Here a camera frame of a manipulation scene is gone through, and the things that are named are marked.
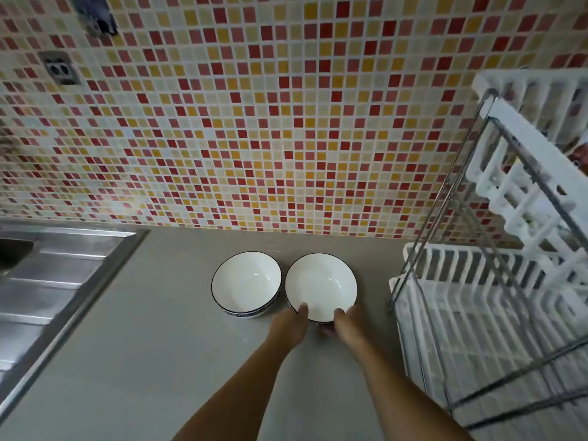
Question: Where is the white plastic upper rack tray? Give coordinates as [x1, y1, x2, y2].
[466, 69, 588, 290]

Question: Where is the white plastic rack tray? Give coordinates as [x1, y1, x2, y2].
[466, 69, 588, 290]
[389, 242, 588, 425]

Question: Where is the person's right hand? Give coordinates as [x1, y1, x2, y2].
[318, 306, 374, 351]

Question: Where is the grey wall socket box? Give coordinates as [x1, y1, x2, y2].
[69, 0, 119, 36]

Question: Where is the grey wall power socket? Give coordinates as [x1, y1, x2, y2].
[39, 51, 81, 86]

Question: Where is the person's right forearm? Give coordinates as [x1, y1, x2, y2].
[351, 335, 474, 441]

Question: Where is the person's left forearm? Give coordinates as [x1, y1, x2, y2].
[172, 336, 295, 441]

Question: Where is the white plastic lower rack tray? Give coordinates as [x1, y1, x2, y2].
[389, 242, 588, 425]

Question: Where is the person's left hand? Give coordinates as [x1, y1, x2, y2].
[268, 303, 310, 350]

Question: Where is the metal dish rack frame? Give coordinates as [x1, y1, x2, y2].
[390, 89, 588, 431]

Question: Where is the stainless steel sink drainboard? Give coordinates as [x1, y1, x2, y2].
[0, 219, 151, 411]

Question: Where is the white bowl with dark rim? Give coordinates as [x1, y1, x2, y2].
[211, 251, 282, 318]
[285, 253, 358, 325]

